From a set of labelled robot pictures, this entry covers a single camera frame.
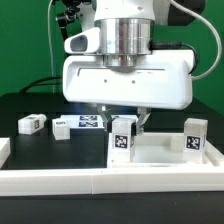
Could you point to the white marker base plate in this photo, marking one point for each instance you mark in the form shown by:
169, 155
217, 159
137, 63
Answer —
84, 121

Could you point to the white front fence wall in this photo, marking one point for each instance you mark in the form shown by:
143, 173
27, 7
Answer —
104, 181

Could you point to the white left fence wall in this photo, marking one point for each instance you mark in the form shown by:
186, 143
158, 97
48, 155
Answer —
5, 150

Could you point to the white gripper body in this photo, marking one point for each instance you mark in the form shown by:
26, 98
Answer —
161, 79

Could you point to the white square tabletop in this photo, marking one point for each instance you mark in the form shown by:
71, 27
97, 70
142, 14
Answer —
156, 150

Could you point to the white fence wall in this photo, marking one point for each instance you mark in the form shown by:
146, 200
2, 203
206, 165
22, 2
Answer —
214, 155
5, 150
104, 181

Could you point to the white right fence wall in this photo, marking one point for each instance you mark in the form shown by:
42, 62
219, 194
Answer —
214, 155

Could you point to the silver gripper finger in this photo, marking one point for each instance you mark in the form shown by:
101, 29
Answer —
105, 113
143, 115

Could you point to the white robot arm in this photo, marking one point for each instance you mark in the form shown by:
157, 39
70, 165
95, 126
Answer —
114, 61

